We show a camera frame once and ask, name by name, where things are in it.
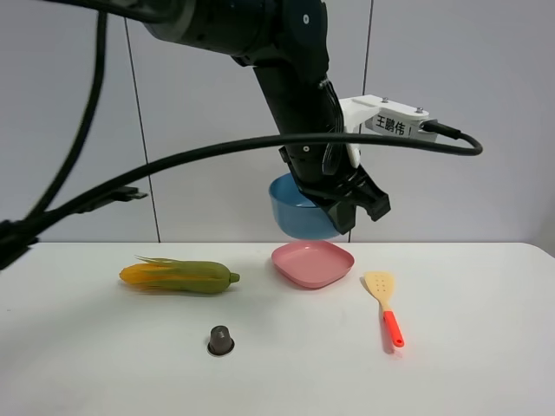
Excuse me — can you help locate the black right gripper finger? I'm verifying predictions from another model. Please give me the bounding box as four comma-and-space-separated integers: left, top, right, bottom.
351, 168, 391, 222

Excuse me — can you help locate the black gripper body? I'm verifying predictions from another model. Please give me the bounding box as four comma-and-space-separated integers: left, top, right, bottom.
279, 143, 369, 204

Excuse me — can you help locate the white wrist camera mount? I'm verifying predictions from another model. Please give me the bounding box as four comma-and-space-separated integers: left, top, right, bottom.
339, 94, 437, 143

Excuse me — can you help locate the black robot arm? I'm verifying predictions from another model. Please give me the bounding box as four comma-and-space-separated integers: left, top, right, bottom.
106, 1, 390, 239

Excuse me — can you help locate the toy corn cob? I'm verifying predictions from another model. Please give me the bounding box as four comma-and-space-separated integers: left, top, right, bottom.
119, 257, 240, 295

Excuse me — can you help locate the blue plastic bowl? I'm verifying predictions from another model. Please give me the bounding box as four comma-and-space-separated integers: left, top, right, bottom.
269, 173, 340, 240

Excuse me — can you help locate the black camera cable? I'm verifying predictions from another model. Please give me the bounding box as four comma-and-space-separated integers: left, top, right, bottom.
0, 121, 484, 272

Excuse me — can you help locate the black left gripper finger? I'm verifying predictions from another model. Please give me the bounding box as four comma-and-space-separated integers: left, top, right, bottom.
311, 196, 356, 235

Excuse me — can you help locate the pink square plate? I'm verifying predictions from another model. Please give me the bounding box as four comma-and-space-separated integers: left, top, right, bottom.
271, 241, 355, 289

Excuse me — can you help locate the wooden spatula orange handle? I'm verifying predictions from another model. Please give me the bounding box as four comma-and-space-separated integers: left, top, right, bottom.
363, 271, 405, 348

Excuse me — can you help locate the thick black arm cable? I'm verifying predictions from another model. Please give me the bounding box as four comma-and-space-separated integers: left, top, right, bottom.
25, 8, 108, 220

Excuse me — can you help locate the dark coffee capsule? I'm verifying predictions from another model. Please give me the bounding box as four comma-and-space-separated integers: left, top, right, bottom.
207, 325, 235, 356

